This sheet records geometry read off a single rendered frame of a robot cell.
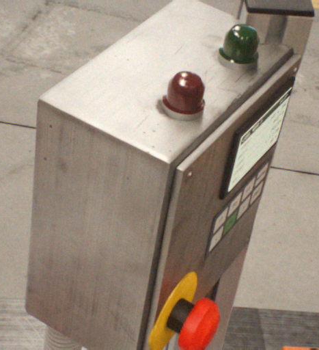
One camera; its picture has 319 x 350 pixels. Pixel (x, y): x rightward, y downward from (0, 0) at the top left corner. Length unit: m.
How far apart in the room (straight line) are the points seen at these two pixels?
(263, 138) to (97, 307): 0.16
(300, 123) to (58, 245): 2.59
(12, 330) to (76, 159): 0.72
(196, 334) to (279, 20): 0.21
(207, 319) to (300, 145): 2.47
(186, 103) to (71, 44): 2.83
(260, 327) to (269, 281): 1.25
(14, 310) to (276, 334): 0.36
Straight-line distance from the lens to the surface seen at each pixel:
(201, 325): 0.59
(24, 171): 2.74
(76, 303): 0.61
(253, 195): 0.66
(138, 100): 0.53
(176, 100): 0.52
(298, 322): 1.31
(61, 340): 0.74
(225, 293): 0.76
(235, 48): 0.57
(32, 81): 3.13
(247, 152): 0.58
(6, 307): 1.26
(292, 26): 0.60
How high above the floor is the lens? 1.78
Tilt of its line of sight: 40 degrees down
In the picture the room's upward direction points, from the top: 10 degrees clockwise
